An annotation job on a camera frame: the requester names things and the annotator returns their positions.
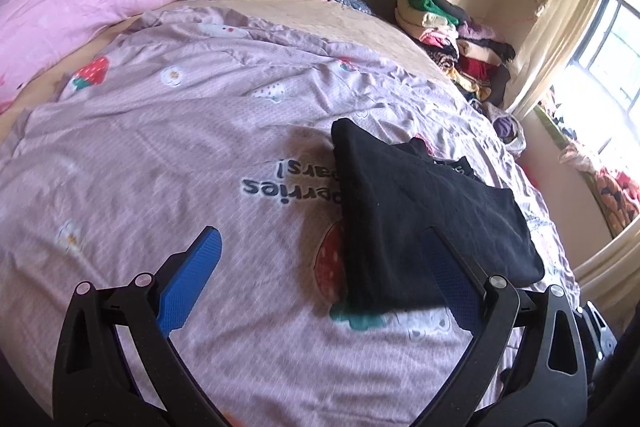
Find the blue patterned cloth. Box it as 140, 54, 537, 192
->
330, 0, 373, 15

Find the beige bedsheet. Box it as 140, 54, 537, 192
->
0, 0, 481, 143

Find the pink crumpled cloth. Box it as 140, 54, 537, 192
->
565, 140, 608, 170

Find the lilac strawberry print duvet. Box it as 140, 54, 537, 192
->
0, 4, 583, 427

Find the plastic bag of clothes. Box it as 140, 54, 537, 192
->
482, 102, 526, 153

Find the black framed window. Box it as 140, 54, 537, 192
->
570, 0, 640, 148

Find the pink quilt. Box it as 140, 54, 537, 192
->
0, 0, 188, 115

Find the pile of folded clothes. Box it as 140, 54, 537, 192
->
395, 0, 516, 108

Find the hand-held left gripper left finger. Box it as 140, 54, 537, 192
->
51, 225, 223, 427

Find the cream curtain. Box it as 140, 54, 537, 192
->
502, 0, 616, 118

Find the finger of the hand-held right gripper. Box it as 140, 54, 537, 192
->
581, 299, 618, 368

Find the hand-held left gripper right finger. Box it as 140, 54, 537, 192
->
414, 225, 590, 427

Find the black garment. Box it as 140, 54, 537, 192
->
331, 117, 546, 313

